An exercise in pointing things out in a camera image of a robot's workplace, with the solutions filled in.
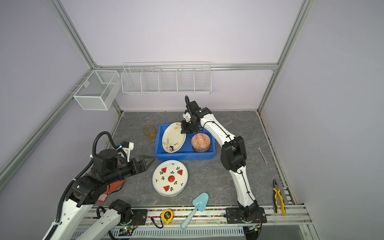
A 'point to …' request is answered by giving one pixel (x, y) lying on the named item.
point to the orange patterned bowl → (201, 142)
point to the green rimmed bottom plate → (170, 196)
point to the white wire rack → (166, 77)
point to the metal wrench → (265, 161)
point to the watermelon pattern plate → (170, 177)
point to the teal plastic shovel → (201, 201)
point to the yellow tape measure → (167, 215)
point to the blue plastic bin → (186, 153)
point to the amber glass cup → (150, 131)
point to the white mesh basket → (96, 91)
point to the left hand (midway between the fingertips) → (149, 163)
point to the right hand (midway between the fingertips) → (182, 133)
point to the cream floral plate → (173, 140)
